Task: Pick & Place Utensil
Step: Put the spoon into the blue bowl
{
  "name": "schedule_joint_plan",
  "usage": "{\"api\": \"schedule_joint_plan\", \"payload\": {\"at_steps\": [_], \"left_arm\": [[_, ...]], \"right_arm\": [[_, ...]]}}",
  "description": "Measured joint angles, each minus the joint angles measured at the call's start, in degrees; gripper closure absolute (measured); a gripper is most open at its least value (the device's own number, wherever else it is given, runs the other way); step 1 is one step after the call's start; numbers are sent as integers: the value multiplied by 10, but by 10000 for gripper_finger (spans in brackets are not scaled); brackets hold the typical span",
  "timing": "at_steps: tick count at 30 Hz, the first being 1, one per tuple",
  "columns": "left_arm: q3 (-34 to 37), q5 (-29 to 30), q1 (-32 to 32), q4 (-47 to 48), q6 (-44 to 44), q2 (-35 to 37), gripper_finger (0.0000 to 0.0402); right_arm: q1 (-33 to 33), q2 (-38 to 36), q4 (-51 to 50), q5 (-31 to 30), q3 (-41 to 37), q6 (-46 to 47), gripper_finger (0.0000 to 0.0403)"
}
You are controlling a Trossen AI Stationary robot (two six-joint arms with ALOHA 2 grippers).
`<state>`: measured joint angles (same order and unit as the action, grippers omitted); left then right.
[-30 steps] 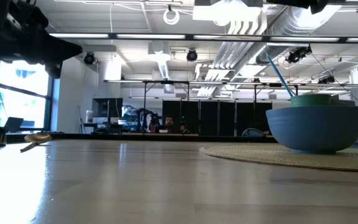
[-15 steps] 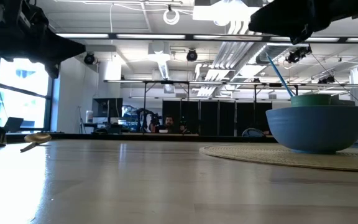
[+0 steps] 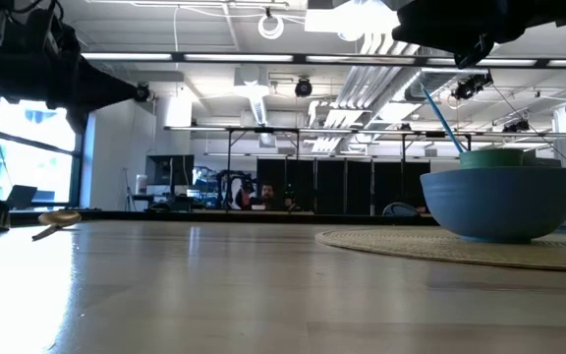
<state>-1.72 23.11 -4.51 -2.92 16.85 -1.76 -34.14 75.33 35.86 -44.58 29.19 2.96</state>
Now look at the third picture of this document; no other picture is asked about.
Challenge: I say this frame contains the silver ceiling ducts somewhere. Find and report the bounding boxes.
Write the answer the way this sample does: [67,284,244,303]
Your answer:
[307,31,466,154]

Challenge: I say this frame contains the black beam with light strips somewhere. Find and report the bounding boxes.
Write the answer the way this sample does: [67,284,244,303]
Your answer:
[80,50,566,70]

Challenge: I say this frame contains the white cable coil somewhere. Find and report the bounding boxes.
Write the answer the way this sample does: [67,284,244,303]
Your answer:
[256,13,286,41]

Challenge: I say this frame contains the black computer monitor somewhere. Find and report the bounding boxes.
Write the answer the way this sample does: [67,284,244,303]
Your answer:
[145,153,196,187]

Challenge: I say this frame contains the black background rig frame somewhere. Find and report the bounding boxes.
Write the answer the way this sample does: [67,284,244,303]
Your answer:
[163,125,474,212]

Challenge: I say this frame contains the round woven straw placemat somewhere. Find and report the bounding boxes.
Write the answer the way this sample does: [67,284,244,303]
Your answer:
[314,225,566,274]

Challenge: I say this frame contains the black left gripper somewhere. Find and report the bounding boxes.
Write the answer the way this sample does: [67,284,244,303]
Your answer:
[0,43,140,135]

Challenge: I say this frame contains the green mug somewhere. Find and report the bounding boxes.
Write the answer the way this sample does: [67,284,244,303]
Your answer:
[458,147,526,171]

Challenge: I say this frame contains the blue chair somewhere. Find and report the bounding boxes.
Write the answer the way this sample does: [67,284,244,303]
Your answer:
[381,201,420,218]

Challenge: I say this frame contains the gold fork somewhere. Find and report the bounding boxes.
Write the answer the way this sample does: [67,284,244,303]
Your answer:
[30,209,84,243]

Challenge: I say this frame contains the blue bowl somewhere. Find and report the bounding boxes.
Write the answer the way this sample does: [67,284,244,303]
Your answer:
[419,165,566,245]

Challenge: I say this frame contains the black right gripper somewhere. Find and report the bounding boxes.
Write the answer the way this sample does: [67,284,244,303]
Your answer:
[391,0,566,70]

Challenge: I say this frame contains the open laptop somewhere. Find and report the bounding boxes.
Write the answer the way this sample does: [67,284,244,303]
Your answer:
[5,184,39,210]

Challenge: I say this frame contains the person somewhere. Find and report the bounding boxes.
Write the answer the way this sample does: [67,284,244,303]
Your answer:
[282,189,301,212]
[257,182,279,212]

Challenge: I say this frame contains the blue drinking straw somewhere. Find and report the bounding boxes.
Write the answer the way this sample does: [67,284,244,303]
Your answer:
[419,85,467,154]

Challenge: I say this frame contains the black partition panels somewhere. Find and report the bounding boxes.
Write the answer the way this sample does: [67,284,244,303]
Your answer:
[255,157,432,215]

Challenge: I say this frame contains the black camera cluster on mount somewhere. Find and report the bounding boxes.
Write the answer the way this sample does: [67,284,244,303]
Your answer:
[451,72,495,101]

